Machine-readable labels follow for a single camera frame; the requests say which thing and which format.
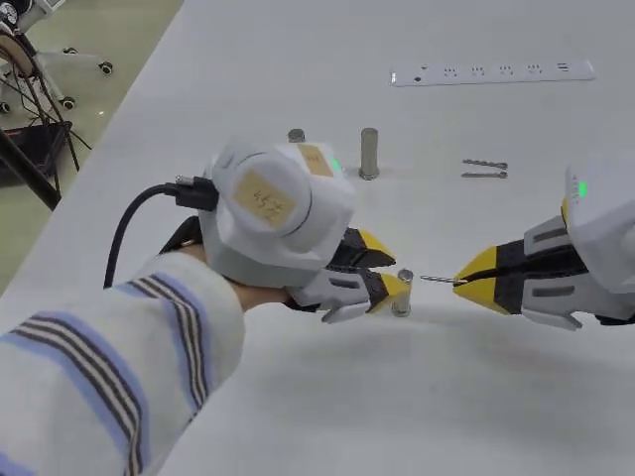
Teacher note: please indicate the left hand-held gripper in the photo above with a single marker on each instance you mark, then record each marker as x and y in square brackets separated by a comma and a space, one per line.
[278, 213]

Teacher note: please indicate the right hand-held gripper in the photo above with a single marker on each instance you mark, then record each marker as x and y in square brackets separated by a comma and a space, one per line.
[605, 238]

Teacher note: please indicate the silver metal pin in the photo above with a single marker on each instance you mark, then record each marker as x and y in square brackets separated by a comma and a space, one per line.
[369, 154]
[296, 135]
[403, 297]

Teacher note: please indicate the thin metal cotter pin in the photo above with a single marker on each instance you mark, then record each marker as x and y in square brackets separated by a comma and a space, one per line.
[441, 279]
[483, 163]
[483, 174]

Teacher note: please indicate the person's left forearm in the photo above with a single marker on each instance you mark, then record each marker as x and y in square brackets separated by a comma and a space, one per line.
[99, 377]

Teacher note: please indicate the person's left hand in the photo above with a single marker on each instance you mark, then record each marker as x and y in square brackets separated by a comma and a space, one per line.
[258, 297]

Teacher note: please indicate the white power strip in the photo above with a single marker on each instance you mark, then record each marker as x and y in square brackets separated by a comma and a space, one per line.
[491, 73]

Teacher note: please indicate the white wheeled office chair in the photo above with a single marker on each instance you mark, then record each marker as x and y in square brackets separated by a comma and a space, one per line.
[54, 59]

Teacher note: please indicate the black metal frame stand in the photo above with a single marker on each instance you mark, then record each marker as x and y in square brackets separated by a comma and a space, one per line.
[47, 114]

